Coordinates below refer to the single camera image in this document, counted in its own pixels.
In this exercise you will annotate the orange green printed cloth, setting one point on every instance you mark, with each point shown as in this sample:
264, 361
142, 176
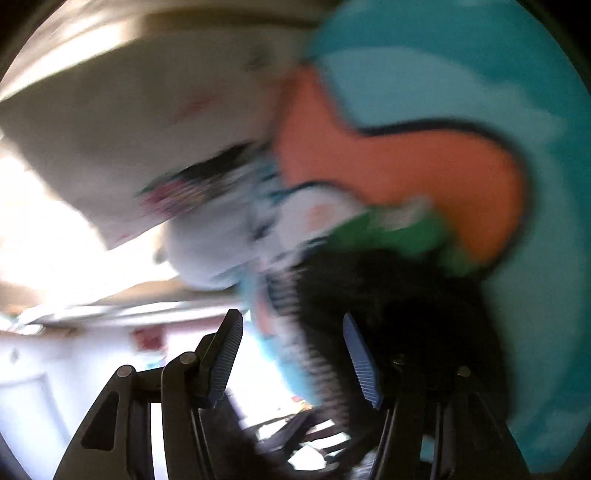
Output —
392, 161

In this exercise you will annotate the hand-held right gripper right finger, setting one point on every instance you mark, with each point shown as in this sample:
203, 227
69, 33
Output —
364, 364

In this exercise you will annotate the beige patterned curtain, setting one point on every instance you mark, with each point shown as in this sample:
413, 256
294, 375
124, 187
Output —
138, 115

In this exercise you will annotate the white printed garment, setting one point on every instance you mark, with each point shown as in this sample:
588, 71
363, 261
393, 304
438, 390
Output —
207, 249

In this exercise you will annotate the turquoise star fleece blanket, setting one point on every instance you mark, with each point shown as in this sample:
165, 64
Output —
461, 60

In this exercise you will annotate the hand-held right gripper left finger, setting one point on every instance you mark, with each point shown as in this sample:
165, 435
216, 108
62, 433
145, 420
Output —
230, 355

